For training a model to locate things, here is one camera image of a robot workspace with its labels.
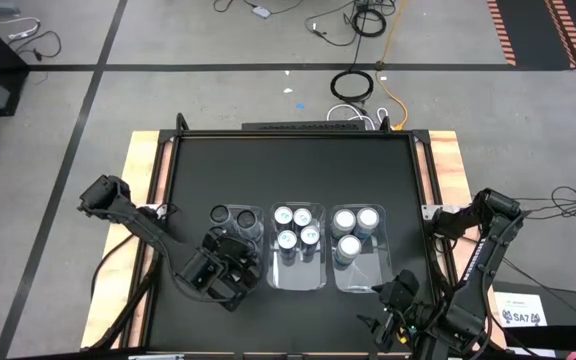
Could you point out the wooden table board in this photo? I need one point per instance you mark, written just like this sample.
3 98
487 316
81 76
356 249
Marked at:
138 150

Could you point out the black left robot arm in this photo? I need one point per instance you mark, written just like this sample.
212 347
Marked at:
138 225

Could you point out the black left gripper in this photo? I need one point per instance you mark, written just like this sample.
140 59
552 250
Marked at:
233 270

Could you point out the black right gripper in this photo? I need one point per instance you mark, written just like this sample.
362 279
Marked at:
403 320

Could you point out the black sign stand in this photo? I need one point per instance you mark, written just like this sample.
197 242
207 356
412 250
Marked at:
568 310

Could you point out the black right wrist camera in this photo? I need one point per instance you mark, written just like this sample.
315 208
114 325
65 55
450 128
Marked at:
398 289

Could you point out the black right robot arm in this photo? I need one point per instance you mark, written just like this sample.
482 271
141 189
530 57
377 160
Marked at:
478 260

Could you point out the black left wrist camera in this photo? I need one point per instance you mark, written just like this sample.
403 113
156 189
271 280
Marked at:
200 272

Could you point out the black computer case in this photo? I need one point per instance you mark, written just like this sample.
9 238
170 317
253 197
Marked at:
303 126

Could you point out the clear plastic bin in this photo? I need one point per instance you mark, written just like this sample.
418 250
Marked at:
298 275
368 270
258 220

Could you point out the grey power adapter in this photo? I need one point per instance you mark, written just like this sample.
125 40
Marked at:
261 11

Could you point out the white paper sign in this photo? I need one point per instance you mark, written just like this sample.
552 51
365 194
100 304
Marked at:
520 307

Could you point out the black metal table frame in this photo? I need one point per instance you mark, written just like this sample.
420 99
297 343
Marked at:
293 134

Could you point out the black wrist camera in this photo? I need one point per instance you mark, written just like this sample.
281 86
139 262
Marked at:
200 272
398 289

